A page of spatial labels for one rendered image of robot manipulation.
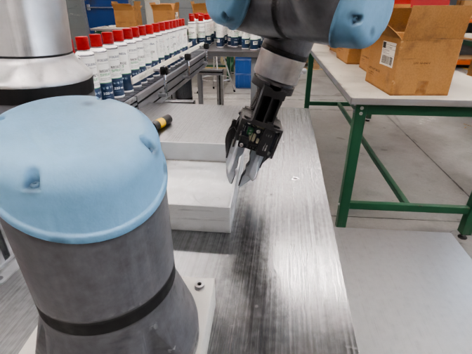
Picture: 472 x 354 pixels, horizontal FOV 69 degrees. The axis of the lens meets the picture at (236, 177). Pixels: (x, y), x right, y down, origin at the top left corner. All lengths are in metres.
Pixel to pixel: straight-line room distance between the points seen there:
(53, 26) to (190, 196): 0.42
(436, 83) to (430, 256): 1.32
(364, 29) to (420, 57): 1.41
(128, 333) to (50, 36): 0.25
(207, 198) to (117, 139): 0.44
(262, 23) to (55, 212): 0.32
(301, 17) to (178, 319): 0.32
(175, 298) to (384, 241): 0.38
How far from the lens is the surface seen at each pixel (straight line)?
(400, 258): 0.58
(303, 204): 0.66
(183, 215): 0.57
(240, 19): 0.46
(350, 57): 2.59
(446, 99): 1.82
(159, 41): 1.61
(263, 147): 0.57
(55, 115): 0.28
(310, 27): 0.40
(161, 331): 0.32
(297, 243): 0.56
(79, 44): 1.08
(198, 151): 0.81
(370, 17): 0.38
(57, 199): 0.22
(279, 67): 0.55
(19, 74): 0.34
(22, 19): 0.34
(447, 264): 0.60
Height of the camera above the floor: 1.17
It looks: 27 degrees down
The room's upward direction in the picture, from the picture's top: straight up
